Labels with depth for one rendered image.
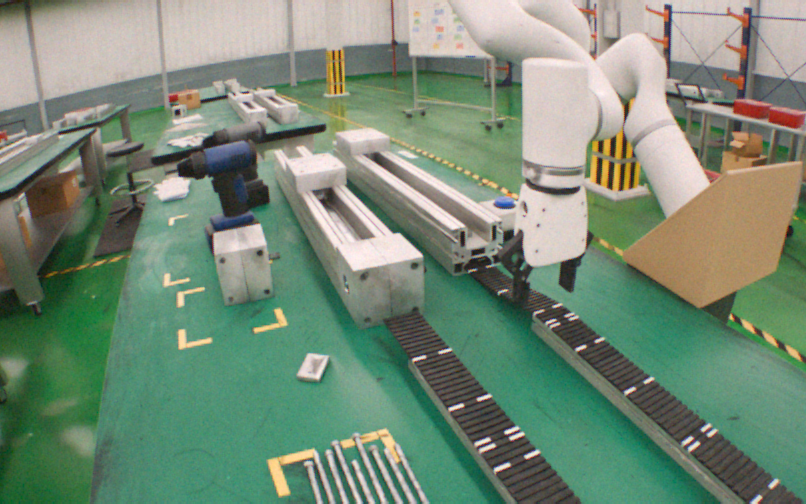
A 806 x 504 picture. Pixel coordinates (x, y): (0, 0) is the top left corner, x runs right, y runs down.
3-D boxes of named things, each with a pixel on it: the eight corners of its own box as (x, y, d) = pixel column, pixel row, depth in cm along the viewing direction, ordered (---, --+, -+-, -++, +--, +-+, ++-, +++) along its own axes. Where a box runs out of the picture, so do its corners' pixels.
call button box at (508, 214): (529, 236, 98) (531, 207, 95) (490, 245, 95) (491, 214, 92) (509, 223, 105) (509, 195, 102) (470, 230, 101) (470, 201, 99)
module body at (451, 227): (501, 264, 87) (503, 219, 84) (452, 276, 84) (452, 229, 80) (364, 162, 155) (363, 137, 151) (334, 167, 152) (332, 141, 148)
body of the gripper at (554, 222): (539, 188, 55) (534, 274, 59) (599, 180, 58) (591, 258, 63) (506, 171, 61) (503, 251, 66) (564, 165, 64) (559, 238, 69)
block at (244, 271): (288, 294, 80) (280, 241, 76) (225, 306, 76) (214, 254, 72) (279, 269, 88) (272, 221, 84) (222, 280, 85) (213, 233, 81)
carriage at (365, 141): (390, 160, 133) (389, 136, 130) (351, 165, 130) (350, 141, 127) (372, 149, 147) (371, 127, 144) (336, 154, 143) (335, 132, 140)
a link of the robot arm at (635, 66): (646, 159, 96) (599, 78, 104) (707, 116, 83) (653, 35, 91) (625, 149, 88) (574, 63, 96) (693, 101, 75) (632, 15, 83)
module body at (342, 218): (401, 288, 81) (399, 238, 77) (342, 300, 78) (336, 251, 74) (306, 171, 149) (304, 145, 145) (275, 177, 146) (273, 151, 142)
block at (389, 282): (439, 310, 74) (439, 252, 70) (359, 329, 70) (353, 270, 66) (415, 285, 82) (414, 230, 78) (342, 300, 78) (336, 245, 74)
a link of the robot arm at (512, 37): (516, 9, 72) (608, 152, 63) (434, 3, 66) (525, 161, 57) (538, -29, 64) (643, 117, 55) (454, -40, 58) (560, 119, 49)
